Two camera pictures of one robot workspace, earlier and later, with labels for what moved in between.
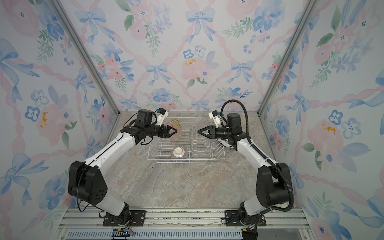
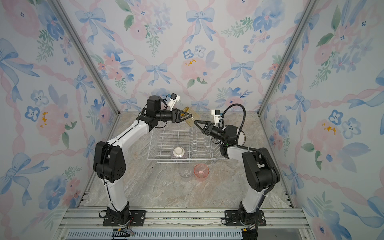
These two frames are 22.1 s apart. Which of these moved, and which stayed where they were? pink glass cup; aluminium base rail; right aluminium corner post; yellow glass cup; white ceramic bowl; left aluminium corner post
Moved: yellow glass cup; pink glass cup
Stayed: aluminium base rail; left aluminium corner post; right aluminium corner post; white ceramic bowl
